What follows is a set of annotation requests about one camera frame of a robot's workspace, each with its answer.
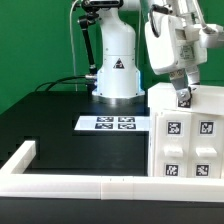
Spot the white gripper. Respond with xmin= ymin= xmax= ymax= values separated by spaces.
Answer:
xmin=145 ymin=14 xmax=207 ymax=102

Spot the small white cabinet top block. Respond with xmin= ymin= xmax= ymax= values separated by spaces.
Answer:
xmin=148 ymin=83 xmax=224 ymax=115

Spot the white cabinet body box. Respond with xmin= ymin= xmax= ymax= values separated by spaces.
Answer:
xmin=148 ymin=110 xmax=224 ymax=179

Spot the white cabinet door panel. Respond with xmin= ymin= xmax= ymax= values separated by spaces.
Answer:
xmin=188 ymin=114 xmax=224 ymax=179
xmin=153 ymin=110 xmax=191 ymax=177

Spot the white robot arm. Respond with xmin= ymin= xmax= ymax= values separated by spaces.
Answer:
xmin=79 ymin=0 xmax=207 ymax=103

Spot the white marker sheet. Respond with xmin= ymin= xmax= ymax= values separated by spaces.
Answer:
xmin=74 ymin=116 xmax=149 ymax=132

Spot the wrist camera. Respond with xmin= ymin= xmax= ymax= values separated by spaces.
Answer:
xmin=184 ymin=24 xmax=224 ymax=48

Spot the white U-shaped border frame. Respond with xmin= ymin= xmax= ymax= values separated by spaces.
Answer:
xmin=0 ymin=140 xmax=224 ymax=203

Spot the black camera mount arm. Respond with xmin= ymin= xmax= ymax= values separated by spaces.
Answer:
xmin=75 ymin=0 xmax=124 ymax=75

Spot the white cable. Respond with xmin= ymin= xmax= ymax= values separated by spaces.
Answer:
xmin=68 ymin=0 xmax=81 ymax=92

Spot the black cable bundle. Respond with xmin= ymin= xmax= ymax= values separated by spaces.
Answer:
xmin=34 ymin=75 xmax=98 ymax=93

